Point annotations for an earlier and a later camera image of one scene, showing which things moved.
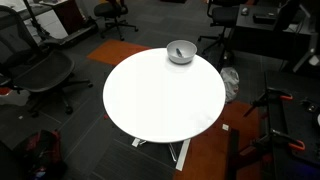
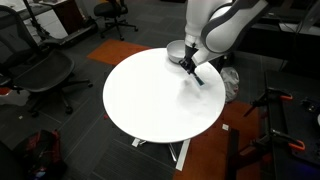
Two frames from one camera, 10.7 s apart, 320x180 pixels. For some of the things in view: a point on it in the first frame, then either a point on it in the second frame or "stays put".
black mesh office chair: (30, 69) stays put
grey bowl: (181, 52) stays put
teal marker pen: (179, 52) -> (200, 82)
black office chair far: (113, 10) stays put
